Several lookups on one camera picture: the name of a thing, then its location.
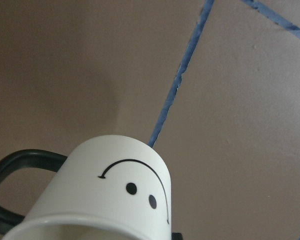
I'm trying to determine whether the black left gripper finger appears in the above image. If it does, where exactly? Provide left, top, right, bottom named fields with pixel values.
left=171, top=232, right=183, bottom=240

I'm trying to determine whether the white smiley mug black handle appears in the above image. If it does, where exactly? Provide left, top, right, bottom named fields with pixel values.
left=0, top=135, right=172, bottom=240

